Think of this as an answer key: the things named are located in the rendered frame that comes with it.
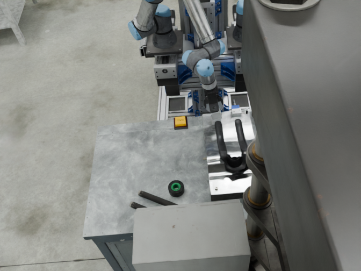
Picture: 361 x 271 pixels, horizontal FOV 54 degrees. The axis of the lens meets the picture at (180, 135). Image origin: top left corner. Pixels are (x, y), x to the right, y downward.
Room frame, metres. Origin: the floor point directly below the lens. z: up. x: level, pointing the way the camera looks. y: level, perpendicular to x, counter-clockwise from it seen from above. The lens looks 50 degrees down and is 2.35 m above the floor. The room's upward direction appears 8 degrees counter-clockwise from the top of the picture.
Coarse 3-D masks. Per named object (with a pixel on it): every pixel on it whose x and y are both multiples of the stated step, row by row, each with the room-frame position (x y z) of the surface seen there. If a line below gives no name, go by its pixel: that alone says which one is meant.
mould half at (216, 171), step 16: (224, 112) 1.34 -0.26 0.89; (208, 128) 1.25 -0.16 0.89; (224, 128) 1.23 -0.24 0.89; (208, 144) 1.14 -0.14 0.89; (208, 160) 1.00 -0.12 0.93; (208, 176) 0.97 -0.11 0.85; (224, 176) 0.94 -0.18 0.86; (240, 176) 0.93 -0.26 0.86; (224, 192) 0.86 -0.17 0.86; (240, 192) 0.84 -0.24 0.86
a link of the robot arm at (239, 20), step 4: (240, 0) 1.83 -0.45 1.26; (240, 4) 1.79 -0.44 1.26; (236, 8) 1.81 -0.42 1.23; (240, 8) 1.78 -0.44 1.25; (236, 12) 1.81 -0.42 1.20; (240, 12) 1.77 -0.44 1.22; (236, 16) 1.81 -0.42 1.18; (240, 16) 1.77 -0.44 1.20; (236, 20) 1.80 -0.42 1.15; (240, 20) 1.77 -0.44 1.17; (240, 24) 1.77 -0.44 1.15
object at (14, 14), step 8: (0, 0) 3.68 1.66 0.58; (8, 0) 4.31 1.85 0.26; (16, 0) 4.28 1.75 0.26; (24, 0) 4.25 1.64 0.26; (32, 0) 4.64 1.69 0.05; (0, 8) 4.14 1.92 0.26; (8, 8) 3.71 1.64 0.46; (16, 8) 4.08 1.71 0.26; (0, 16) 3.95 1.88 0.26; (8, 16) 3.68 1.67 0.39; (16, 16) 3.90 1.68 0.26; (0, 24) 3.77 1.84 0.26; (8, 24) 3.75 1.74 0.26; (16, 24) 3.71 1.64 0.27; (16, 32) 3.68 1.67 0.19; (24, 40) 3.70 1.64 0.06
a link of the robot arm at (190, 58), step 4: (188, 52) 1.41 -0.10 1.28; (192, 52) 1.41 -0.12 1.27; (196, 52) 1.41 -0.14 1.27; (200, 52) 1.40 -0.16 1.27; (204, 52) 1.40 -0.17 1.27; (184, 56) 1.40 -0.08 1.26; (188, 56) 1.39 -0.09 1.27; (192, 56) 1.38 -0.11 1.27; (196, 56) 1.38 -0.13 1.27; (200, 56) 1.38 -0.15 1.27; (204, 56) 1.38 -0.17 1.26; (208, 56) 1.39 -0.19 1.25; (184, 60) 1.39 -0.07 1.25; (188, 60) 1.37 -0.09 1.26; (192, 60) 1.36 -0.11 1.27; (196, 60) 1.35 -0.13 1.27; (188, 64) 1.36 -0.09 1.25; (192, 64) 1.34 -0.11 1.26; (192, 68) 1.33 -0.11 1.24
